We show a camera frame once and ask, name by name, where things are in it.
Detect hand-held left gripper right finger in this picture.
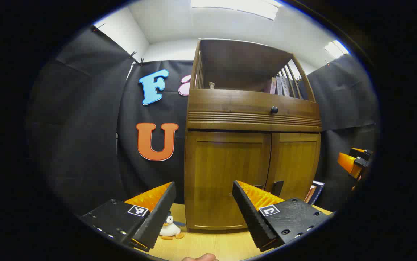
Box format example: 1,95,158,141
232,180,331,252

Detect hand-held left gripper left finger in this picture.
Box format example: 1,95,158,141
79,181,177,252

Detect wooden cabinet door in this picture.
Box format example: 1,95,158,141
265,132,321,202
185,131,271,231

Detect wooden double-door shoe cabinet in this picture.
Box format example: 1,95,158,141
184,38,322,232

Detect white plush penguin toy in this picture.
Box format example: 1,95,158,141
159,214,186,240

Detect dark blue book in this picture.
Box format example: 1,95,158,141
308,181,325,205

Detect brown book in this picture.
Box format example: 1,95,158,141
304,185,317,203

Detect ceiling light panel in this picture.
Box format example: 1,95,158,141
325,40,350,58

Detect black backdrop cloth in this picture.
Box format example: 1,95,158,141
27,25,379,218

